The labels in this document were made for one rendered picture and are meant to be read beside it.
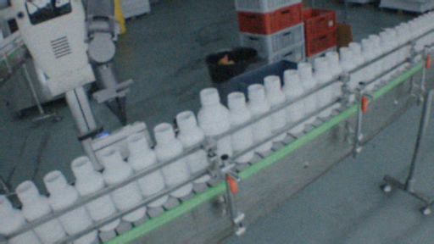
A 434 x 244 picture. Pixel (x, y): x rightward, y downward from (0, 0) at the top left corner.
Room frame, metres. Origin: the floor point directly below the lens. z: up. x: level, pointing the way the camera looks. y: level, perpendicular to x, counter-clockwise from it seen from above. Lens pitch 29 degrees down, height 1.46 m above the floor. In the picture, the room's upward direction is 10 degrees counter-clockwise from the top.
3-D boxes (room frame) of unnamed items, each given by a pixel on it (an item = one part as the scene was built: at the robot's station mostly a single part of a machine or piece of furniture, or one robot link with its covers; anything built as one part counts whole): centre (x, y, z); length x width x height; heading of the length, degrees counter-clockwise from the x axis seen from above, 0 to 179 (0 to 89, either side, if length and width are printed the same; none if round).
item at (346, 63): (0.82, -0.42, 1.08); 0.06 x 0.06 x 0.17
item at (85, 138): (1.08, 0.49, 0.74); 0.11 x 0.11 x 0.40; 28
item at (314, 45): (3.63, -1.36, 0.33); 0.61 x 0.41 x 0.22; 121
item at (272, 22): (3.22, -0.79, 0.78); 0.61 x 0.41 x 0.22; 124
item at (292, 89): (0.71, -0.21, 1.08); 0.06 x 0.06 x 0.17
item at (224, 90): (2.55, -0.25, 0.32); 0.45 x 0.45 x 0.64
